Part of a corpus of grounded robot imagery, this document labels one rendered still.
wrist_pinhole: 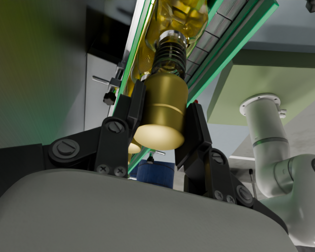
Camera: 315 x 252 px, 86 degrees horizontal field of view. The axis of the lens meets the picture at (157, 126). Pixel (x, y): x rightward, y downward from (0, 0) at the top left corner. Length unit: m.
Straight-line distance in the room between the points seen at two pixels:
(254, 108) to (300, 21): 0.25
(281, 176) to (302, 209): 0.11
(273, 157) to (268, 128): 0.09
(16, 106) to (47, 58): 0.06
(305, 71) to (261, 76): 0.11
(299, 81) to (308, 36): 0.12
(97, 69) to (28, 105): 0.33
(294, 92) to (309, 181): 0.32
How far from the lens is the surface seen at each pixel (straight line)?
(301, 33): 0.65
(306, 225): 0.45
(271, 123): 0.61
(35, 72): 0.22
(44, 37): 0.23
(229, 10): 0.41
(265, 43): 0.63
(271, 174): 0.55
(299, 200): 0.45
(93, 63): 0.52
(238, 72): 0.56
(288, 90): 0.68
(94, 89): 0.60
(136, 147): 0.22
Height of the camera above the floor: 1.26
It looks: 34 degrees down
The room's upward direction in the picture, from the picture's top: 171 degrees counter-clockwise
